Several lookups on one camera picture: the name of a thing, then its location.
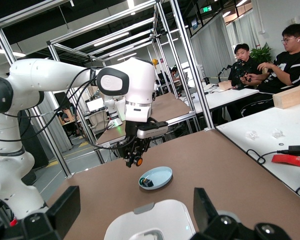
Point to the red flat packet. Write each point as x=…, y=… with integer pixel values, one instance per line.
x=288, y=160

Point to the small wooden block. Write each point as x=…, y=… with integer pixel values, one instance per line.
x=225, y=85

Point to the white curtain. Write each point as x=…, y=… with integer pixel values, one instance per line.
x=210, y=45

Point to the green exit sign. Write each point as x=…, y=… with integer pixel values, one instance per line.
x=206, y=9

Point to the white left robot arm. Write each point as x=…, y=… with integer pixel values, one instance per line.
x=52, y=72

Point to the clear plastic piece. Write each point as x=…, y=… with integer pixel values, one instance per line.
x=252, y=135
x=277, y=133

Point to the large wooden block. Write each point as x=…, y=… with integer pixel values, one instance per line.
x=292, y=97

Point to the man in plain black shirt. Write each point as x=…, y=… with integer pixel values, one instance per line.
x=242, y=67

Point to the black left wrist camera bracket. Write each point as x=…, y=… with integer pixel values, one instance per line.
x=157, y=123

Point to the green potted plant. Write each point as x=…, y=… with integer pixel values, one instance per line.
x=261, y=53

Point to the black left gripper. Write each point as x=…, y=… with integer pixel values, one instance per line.
x=131, y=132

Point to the computer monitor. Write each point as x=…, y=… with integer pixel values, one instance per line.
x=95, y=105

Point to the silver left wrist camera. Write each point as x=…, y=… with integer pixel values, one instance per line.
x=152, y=131

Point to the white lidded storage box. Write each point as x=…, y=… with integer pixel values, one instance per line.
x=165, y=220

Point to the man wearing white earbud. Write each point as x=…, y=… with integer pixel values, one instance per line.
x=285, y=70

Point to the orange push-button switch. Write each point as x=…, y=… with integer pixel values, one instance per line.
x=139, y=161

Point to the aluminium extrusion frame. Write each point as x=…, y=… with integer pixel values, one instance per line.
x=187, y=62

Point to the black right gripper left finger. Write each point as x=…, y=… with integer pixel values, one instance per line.
x=62, y=212

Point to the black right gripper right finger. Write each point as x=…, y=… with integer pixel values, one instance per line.
x=207, y=217

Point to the small white background robot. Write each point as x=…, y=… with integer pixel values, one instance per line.
x=113, y=112

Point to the light blue round plate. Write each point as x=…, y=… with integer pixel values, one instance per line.
x=161, y=176

